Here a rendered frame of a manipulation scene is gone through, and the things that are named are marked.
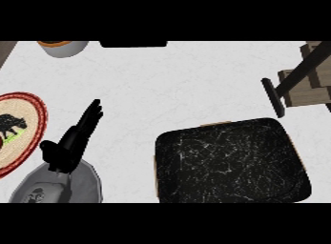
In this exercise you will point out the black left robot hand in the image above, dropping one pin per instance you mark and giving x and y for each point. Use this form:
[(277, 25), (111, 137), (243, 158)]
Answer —
[(74, 143)]

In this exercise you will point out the round woven red-rimmed placemat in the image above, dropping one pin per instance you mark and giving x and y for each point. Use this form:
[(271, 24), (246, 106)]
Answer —
[(14, 133)]

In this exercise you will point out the grey cup with orange rim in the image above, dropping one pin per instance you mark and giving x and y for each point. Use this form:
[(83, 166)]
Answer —
[(64, 47)]

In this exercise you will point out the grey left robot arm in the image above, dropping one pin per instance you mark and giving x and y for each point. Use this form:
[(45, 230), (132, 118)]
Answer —
[(62, 187)]

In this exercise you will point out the black marbled square tray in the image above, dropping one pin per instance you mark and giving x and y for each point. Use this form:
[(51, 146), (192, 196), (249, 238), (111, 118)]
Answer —
[(231, 162)]

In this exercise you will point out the wooden tiered basket stand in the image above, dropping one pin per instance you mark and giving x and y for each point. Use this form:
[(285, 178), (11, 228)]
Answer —
[(308, 77)]

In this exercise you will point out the black appliance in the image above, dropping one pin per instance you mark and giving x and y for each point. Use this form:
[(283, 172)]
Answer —
[(133, 44)]

